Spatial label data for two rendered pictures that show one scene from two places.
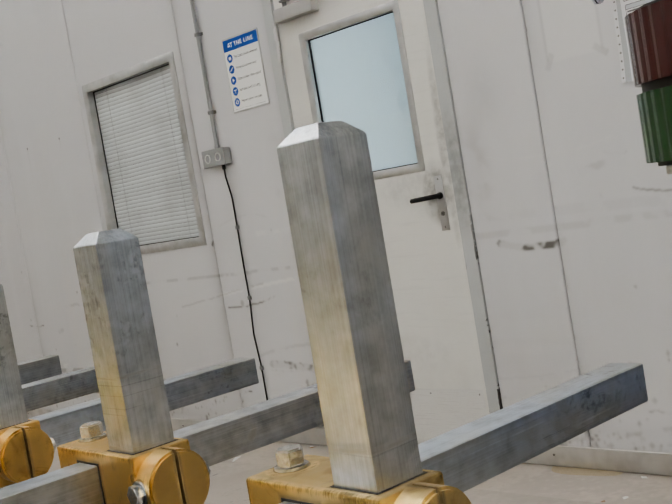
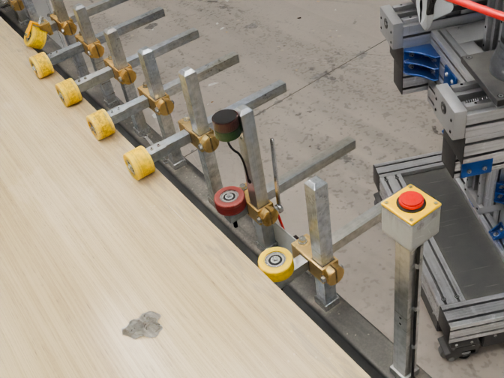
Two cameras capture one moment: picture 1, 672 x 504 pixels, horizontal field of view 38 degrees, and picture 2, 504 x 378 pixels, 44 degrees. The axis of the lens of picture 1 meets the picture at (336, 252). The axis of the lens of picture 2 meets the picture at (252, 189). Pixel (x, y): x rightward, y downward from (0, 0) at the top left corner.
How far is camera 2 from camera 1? 1.23 m
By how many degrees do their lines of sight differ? 40
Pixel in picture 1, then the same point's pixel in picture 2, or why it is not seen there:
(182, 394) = (173, 45)
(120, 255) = (148, 56)
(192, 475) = (169, 105)
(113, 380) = (149, 83)
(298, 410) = (201, 75)
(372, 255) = (197, 94)
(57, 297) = not seen: outside the picture
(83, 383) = (143, 21)
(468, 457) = not seen: hidden behind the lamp
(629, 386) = (280, 89)
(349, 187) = (192, 83)
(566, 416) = (257, 101)
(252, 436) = not seen: hidden behind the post
